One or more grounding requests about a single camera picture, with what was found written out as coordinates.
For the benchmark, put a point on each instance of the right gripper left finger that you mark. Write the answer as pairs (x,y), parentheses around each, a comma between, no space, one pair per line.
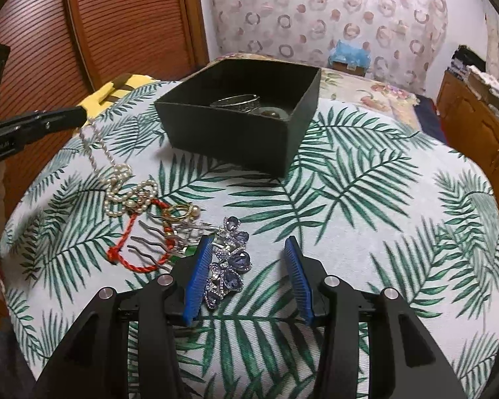
(173,299)

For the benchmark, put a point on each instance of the stack of folded clothes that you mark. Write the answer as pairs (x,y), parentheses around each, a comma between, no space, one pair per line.
(462,60)

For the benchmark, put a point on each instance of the cardboard box under bag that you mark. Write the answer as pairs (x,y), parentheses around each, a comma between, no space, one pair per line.
(350,69)

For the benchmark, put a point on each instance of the wooden louvered wardrobe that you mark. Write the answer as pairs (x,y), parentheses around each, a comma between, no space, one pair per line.
(61,51)

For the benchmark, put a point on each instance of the silver engraved bangle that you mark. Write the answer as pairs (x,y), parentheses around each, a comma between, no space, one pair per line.
(245,103)

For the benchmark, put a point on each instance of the palm leaf print cloth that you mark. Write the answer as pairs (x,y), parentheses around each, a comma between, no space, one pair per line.
(377,202)

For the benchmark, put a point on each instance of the wooden sideboard cabinet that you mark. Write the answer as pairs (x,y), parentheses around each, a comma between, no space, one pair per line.
(470,126)

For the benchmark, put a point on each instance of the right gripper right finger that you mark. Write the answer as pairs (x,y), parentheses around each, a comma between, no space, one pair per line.
(327,301)

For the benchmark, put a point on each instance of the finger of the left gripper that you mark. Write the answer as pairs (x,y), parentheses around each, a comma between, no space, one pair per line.
(28,128)

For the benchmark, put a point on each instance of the black open jewelry box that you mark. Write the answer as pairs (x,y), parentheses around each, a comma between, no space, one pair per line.
(256,142)

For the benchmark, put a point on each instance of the metal hair comb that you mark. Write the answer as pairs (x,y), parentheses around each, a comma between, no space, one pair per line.
(174,240)

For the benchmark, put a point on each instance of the blue bag on box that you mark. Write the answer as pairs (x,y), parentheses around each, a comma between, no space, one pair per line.
(349,55)

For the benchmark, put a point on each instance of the circle pattern lace curtain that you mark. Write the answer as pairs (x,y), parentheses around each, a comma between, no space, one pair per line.
(402,37)

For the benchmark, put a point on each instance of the blue crystal hair clip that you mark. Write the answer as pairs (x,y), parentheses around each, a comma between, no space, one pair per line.
(231,261)

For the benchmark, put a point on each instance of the floral bed blanket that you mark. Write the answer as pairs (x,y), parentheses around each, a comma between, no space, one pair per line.
(413,110)

